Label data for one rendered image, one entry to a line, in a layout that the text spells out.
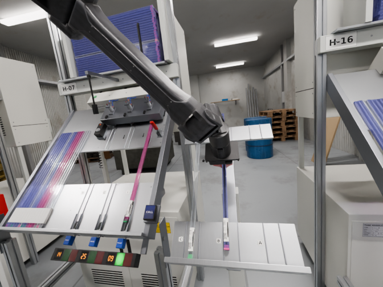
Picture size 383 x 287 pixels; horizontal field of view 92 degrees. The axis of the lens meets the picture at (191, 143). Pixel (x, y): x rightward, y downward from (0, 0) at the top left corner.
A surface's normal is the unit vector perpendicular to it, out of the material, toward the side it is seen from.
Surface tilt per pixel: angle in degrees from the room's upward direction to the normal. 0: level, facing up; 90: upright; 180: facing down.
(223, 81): 90
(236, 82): 90
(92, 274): 90
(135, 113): 44
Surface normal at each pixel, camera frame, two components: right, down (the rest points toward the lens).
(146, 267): -0.21, 0.18
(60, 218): -0.23, -0.57
